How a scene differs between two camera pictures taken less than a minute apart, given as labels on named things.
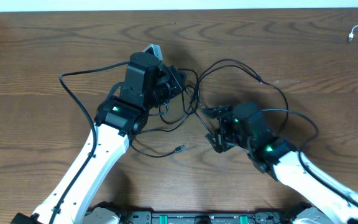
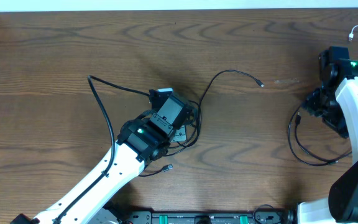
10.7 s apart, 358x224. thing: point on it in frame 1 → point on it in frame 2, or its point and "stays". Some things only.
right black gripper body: (222, 127) → (314, 104)
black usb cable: (193, 114) → (171, 166)
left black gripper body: (175, 78) → (190, 111)
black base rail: (273, 216) stays
